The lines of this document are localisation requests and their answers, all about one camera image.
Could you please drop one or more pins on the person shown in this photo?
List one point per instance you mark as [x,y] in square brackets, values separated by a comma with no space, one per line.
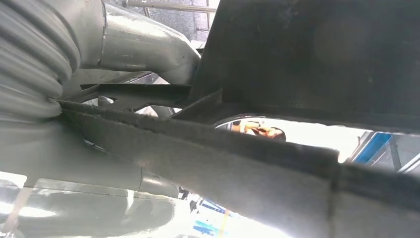
[262,131]

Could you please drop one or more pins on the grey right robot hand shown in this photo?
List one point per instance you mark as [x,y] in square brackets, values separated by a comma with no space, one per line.
[65,157]

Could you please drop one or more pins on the blue steel shelf rack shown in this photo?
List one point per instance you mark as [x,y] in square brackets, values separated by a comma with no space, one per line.
[372,148]

